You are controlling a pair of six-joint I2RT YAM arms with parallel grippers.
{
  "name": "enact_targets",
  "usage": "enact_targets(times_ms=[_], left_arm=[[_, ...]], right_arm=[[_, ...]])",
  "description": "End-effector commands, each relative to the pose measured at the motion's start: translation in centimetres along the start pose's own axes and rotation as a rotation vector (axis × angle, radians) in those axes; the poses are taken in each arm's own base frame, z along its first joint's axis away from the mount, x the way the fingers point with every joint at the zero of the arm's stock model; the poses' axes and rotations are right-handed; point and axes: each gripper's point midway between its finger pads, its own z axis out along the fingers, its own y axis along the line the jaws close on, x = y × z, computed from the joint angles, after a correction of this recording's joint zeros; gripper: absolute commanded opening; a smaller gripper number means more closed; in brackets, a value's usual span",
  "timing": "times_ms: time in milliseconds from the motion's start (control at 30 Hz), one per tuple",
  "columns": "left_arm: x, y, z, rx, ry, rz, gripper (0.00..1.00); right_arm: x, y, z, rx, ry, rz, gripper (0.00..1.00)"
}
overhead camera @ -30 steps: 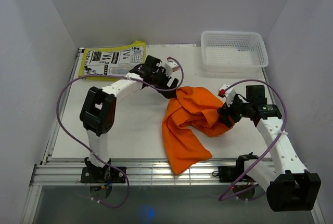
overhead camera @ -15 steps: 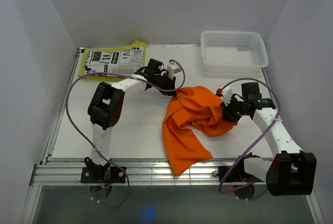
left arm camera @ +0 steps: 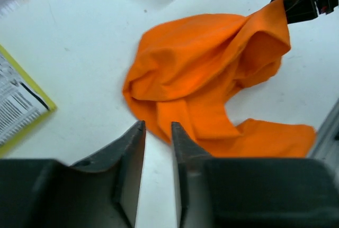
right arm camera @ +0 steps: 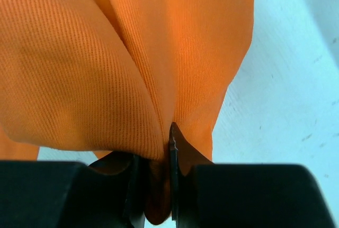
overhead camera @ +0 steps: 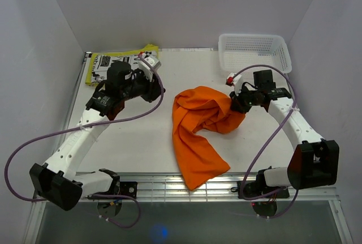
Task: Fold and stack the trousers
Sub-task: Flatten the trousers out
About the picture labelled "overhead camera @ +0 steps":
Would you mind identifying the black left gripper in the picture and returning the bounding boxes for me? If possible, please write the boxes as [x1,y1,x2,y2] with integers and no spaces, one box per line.
[122,68,166,102]

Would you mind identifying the orange trousers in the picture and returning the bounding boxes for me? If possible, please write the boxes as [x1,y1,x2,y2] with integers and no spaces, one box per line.
[172,86,245,191]

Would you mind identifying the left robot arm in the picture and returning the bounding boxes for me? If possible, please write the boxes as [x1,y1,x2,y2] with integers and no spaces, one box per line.
[29,55,165,211]

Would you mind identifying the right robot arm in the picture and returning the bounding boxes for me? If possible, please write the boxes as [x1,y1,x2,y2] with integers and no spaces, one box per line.
[226,70,339,200]

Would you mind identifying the newspaper print yellow folded trousers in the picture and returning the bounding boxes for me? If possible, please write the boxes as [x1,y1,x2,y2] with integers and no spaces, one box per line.
[85,44,159,86]

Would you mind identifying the white perforated plastic basket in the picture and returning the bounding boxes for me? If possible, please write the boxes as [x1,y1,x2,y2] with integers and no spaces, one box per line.
[218,33,292,74]

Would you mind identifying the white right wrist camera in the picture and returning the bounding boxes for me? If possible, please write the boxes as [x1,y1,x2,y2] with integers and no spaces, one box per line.
[226,72,244,96]

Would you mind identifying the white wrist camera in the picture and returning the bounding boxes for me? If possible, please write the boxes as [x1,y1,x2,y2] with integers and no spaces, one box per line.
[226,72,244,96]
[138,52,161,82]

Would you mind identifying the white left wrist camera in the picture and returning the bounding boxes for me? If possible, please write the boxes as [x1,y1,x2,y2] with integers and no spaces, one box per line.
[138,52,161,82]

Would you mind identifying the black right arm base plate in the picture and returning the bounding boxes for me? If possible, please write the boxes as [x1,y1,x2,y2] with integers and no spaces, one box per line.
[236,181,290,200]

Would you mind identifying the aluminium table edge rail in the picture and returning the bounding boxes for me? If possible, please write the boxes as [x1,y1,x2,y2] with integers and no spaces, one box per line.
[32,172,340,204]

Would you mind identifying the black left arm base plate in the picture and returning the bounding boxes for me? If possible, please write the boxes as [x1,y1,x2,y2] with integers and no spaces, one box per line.
[87,181,138,199]

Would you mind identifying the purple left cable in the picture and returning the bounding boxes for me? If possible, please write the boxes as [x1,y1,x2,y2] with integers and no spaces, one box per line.
[5,57,166,229]

